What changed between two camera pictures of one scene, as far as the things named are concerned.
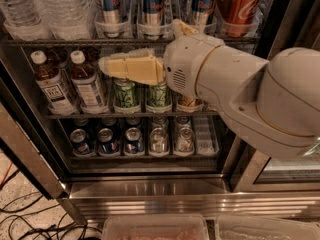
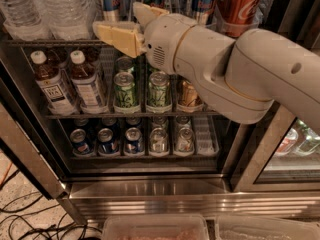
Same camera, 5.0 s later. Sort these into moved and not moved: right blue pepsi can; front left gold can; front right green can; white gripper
Moved: white gripper
Not moved: front right green can; front left gold can; right blue pepsi can
